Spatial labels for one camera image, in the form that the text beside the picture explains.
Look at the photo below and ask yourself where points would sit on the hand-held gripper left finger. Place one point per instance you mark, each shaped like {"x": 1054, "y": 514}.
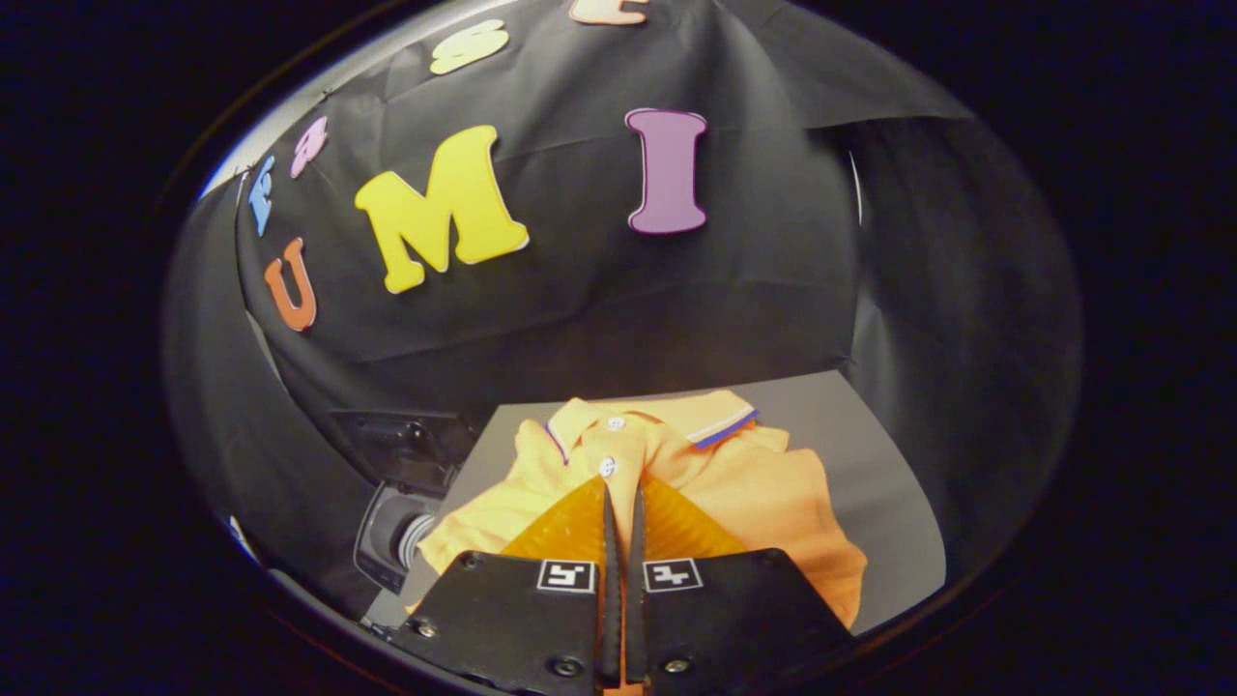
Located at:
{"x": 512, "y": 619}

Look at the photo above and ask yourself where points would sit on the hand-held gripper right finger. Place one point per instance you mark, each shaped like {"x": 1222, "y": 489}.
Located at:
{"x": 734, "y": 619}

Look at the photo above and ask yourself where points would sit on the orange polo shirt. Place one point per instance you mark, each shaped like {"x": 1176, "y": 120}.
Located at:
{"x": 763, "y": 493}

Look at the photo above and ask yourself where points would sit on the washing machine lid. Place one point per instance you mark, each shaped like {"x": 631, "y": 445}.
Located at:
{"x": 406, "y": 445}

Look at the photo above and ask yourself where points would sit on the grey cabinet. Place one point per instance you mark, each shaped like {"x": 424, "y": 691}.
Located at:
{"x": 860, "y": 454}

